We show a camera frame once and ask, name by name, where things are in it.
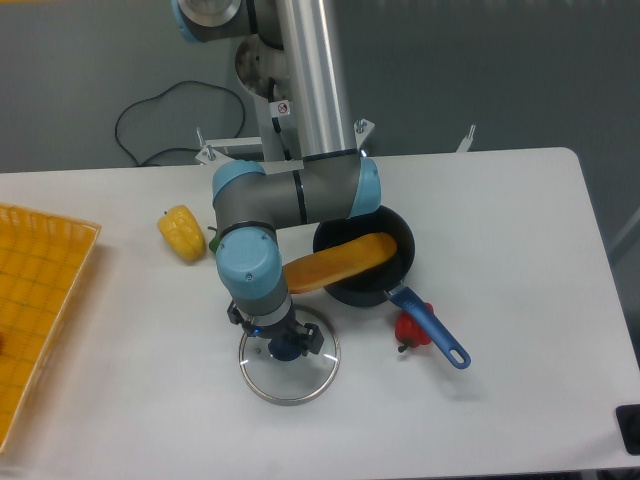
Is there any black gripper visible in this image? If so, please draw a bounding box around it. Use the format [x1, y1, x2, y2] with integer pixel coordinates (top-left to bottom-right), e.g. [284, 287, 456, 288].
[227, 300, 324, 356]

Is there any glass lid with blue knob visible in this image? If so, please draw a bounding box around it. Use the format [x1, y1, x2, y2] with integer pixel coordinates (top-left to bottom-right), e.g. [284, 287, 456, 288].
[238, 304, 341, 406]

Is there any orange bread loaf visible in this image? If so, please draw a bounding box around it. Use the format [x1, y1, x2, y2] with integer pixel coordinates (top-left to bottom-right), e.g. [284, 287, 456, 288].
[283, 232, 398, 294]

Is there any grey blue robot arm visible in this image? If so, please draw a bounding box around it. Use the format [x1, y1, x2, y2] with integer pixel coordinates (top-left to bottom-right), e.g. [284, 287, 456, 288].
[172, 1, 381, 361]

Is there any green bell pepper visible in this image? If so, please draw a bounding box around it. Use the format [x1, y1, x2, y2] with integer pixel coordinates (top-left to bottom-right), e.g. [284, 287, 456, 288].
[207, 226, 220, 255]

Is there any red bell pepper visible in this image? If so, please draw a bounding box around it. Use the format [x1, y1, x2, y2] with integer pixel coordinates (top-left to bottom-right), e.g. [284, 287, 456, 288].
[394, 311, 432, 353]

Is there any yellow bell pepper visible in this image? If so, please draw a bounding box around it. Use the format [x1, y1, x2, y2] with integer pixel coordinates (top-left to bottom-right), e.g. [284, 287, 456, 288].
[157, 205, 206, 263]

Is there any yellow woven basket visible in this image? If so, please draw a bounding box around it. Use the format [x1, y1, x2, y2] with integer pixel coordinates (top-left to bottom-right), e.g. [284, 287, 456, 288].
[1, 203, 101, 450]

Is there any black corner device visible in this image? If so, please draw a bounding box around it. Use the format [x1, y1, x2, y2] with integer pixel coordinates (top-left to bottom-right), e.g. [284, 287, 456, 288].
[615, 404, 640, 456]

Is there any dark pot with blue handle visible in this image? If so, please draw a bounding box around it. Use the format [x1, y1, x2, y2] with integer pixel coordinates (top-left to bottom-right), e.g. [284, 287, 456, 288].
[313, 206, 471, 369]

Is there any black floor cable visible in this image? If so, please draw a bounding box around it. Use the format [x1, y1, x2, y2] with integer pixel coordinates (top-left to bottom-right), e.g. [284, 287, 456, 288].
[114, 80, 247, 167]

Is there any white table bracket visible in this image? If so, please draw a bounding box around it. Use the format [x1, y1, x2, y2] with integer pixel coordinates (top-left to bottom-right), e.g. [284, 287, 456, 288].
[456, 124, 476, 153]

